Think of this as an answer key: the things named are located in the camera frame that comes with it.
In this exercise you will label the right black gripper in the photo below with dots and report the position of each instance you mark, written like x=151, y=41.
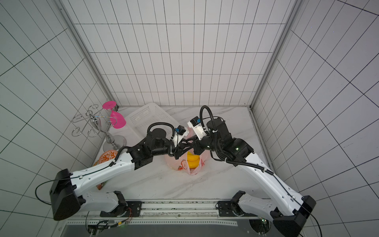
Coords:
x=199, y=146

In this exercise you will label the white perforated plastic basket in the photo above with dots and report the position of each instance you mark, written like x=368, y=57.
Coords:
x=139, y=120

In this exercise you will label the aluminium mounting rail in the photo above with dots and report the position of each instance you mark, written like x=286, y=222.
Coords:
x=180, y=211

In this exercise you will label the chrome hook stand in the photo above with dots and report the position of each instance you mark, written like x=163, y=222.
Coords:
x=95, y=125

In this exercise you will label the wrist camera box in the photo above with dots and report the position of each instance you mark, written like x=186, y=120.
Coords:
x=195, y=125
x=180, y=133

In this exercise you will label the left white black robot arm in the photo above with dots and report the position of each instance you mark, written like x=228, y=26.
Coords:
x=70, y=192

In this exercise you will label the orange patterned round container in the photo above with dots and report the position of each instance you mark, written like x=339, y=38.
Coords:
x=108, y=155

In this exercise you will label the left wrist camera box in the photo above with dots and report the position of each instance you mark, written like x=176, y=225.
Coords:
x=180, y=133

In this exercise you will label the yellow banana bunch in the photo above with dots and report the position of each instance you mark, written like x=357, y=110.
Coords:
x=193, y=160

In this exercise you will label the pink plastic bag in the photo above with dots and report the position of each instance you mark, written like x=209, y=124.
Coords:
x=181, y=162

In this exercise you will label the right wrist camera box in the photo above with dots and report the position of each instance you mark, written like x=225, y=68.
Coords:
x=195, y=125

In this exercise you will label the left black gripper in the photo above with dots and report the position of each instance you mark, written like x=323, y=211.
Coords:
x=180, y=147

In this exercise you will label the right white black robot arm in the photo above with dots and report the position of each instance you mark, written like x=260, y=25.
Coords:
x=287, y=209

